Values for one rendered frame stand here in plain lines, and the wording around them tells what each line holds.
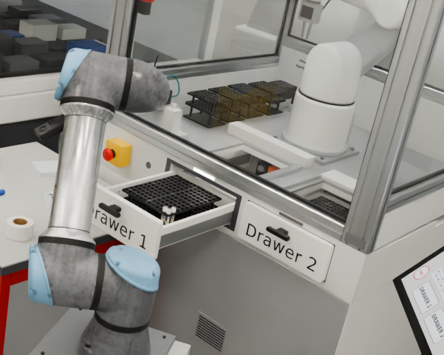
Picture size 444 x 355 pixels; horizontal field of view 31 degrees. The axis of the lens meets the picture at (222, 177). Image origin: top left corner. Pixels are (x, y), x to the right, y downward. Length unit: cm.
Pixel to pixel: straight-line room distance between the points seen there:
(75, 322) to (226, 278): 64
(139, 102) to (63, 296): 43
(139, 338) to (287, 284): 64
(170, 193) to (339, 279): 52
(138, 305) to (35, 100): 136
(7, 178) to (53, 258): 93
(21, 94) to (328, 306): 130
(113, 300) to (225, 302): 79
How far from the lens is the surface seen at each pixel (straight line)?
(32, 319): 222
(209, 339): 243
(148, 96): 169
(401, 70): 189
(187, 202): 217
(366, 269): 207
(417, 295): 180
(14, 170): 255
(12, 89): 276
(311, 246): 208
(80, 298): 160
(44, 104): 287
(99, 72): 167
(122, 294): 160
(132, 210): 202
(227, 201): 227
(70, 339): 175
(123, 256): 162
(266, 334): 228
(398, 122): 191
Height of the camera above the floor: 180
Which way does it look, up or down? 22 degrees down
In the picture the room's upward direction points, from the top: 12 degrees clockwise
